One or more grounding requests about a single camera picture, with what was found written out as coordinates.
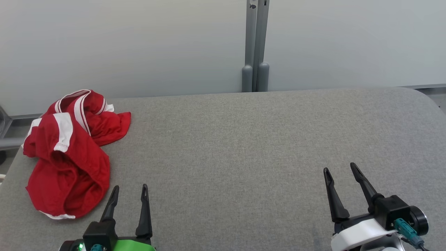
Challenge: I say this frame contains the grey partition post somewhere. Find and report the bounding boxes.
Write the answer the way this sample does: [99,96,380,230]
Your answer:
[242,0,270,93]

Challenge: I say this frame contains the red shorts with white stripe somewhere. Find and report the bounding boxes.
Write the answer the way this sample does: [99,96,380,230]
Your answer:
[22,112,110,220]

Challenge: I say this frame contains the black right cable teal plug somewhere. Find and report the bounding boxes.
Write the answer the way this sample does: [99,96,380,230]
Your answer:
[394,219,431,251]

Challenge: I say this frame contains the red jersey with number 23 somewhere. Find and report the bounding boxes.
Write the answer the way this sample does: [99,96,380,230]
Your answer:
[44,90,131,147]

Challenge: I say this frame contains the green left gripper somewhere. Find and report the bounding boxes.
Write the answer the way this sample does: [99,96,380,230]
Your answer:
[101,184,156,251]

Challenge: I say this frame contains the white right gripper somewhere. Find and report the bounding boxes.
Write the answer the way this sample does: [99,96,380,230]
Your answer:
[323,163,398,251]

